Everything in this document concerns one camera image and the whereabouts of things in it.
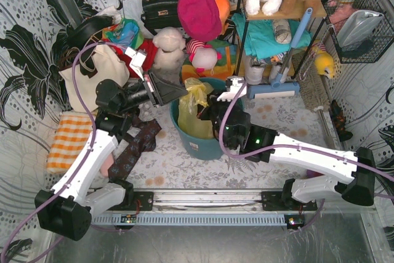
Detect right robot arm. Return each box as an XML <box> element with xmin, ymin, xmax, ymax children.
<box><xmin>197</xmin><ymin>95</ymin><xmax>375</xmax><ymax>206</ymax></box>

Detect aluminium front rail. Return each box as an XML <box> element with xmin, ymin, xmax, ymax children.
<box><xmin>45</xmin><ymin>188</ymin><xmax>377</xmax><ymax>213</ymax></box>

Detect grey cable duct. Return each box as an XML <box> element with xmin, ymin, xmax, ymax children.
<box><xmin>92</xmin><ymin>214</ymin><xmax>286</xmax><ymax>226</ymax></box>

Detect colourful printed bag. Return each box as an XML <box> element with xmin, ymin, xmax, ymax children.
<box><xmin>102</xmin><ymin>18</ymin><xmax>144</xmax><ymax>54</ymax></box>

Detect black leather handbag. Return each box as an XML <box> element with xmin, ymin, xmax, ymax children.
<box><xmin>140</xmin><ymin>0</ymin><xmax>182</xmax><ymax>36</ymax></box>

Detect magenta fabric bag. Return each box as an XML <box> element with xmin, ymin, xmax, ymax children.
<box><xmin>177</xmin><ymin>0</ymin><xmax>222</xmax><ymax>42</ymax></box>

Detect pink cloth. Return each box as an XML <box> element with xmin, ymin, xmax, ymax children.
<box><xmin>100</xmin><ymin>153</ymin><xmax>115</xmax><ymax>177</ymax></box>

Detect brown patterned necktie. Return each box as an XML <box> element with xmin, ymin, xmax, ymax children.
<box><xmin>108</xmin><ymin>115</ymin><xmax>161</xmax><ymax>181</ymax></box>

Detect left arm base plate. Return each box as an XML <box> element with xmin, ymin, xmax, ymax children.
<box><xmin>120</xmin><ymin>191</ymin><xmax>154</xmax><ymax>211</ymax></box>

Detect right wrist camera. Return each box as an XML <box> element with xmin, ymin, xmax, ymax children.
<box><xmin>217</xmin><ymin>76</ymin><xmax>247</xmax><ymax>102</ymax></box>

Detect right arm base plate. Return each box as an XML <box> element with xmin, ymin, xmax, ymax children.
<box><xmin>260</xmin><ymin>191</ymin><xmax>318</xmax><ymax>211</ymax></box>

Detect orange plush toy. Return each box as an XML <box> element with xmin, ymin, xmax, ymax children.
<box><xmin>215</xmin><ymin>0</ymin><xmax>230</xmax><ymax>34</ymax></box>

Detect rainbow striped bag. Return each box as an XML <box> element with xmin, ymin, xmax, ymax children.
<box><xmin>179</xmin><ymin>39</ymin><xmax>238</xmax><ymax>83</ymax></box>

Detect purple cable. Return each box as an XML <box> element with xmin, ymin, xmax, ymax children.
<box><xmin>0</xmin><ymin>41</ymin><xmax>130</xmax><ymax>261</ymax></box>
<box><xmin>219</xmin><ymin>82</ymin><xmax>394</xmax><ymax>233</ymax></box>

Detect orange checkered towel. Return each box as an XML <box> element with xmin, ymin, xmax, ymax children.
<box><xmin>46</xmin><ymin>111</ymin><xmax>92</xmax><ymax>174</ymax></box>

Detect black wire basket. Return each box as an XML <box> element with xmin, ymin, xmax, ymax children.
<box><xmin>322</xmin><ymin>0</ymin><xmax>393</xmax><ymax>64</ymax></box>

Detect cream canvas tote bag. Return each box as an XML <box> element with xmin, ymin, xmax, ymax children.
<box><xmin>58</xmin><ymin>39</ymin><xmax>131</xmax><ymax>113</ymax></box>

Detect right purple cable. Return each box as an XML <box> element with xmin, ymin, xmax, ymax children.
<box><xmin>219</xmin><ymin>82</ymin><xmax>394</xmax><ymax>233</ymax></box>

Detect silver foil pouch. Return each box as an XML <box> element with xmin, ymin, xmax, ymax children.
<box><xmin>337</xmin><ymin>10</ymin><xmax>384</xmax><ymax>47</ymax></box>

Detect pink white plush doll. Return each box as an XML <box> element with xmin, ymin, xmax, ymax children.
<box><xmin>186</xmin><ymin>39</ymin><xmax>222</xmax><ymax>73</ymax></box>

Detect yellow trash bag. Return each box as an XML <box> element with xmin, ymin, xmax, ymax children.
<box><xmin>178</xmin><ymin>78</ymin><xmax>214</xmax><ymax>139</ymax></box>

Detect teal folded cloth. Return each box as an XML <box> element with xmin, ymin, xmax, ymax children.
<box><xmin>231</xmin><ymin>14</ymin><xmax>312</xmax><ymax>59</ymax></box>

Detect grey rolled sock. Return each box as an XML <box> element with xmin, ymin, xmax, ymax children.
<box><xmin>272</xmin><ymin>19</ymin><xmax>292</xmax><ymax>44</ymax></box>

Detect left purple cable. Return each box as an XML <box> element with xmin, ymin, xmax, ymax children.
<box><xmin>0</xmin><ymin>41</ymin><xmax>130</xmax><ymax>261</ymax></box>

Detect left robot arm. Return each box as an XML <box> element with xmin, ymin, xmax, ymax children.
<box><xmin>34</xmin><ymin>70</ymin><xmax>187</xmax><ymax>241</ymax></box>

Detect red cloth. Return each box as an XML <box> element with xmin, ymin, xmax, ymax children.
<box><xmin>116</xmin><ymin>39</ymin><xmax>158</xmax><ymax>78</ymax></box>

